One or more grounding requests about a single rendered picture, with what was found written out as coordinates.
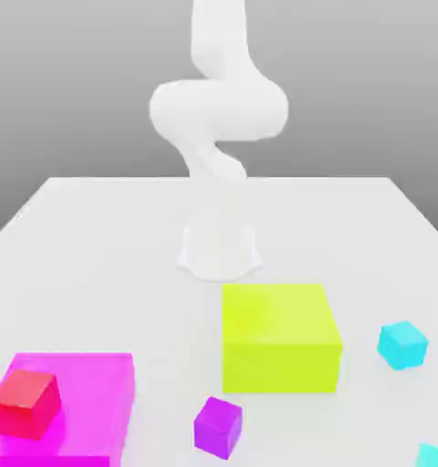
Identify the large magenta box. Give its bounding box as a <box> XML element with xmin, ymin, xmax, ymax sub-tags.
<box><xmin>0</xmin><ymin>351</ymin><xmax>136</xmax><ymax>467</ymax></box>

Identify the small turquoise cube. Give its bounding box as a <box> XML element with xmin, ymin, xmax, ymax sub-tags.
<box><xmin>414</xmin><ymin>441</ymin><xmax>438</xmax><ymax>467</ymax></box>

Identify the small purple cube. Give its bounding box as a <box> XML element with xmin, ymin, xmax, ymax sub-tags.
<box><xmin>193</xmin><ymin>396</ymin><xmax>244</xmax><ymax>462</ymax></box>

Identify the large yellow-green box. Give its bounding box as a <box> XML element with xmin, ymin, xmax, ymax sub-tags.
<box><xmin>222</xmin><ymin>283</ymin><xmax>344</xmax><ymax>394</ymax></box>

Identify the small red cube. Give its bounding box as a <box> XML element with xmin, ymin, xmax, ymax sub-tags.
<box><xmin>0</xmin><ymin>368</ymin><xmax>63</xmax><ymax>441</ymax></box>

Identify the small cyan cube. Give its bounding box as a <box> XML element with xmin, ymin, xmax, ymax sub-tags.
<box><xmin>376</xmin><ymin>320</ymin><xmax>430</xmax><ymax>371</ymax></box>

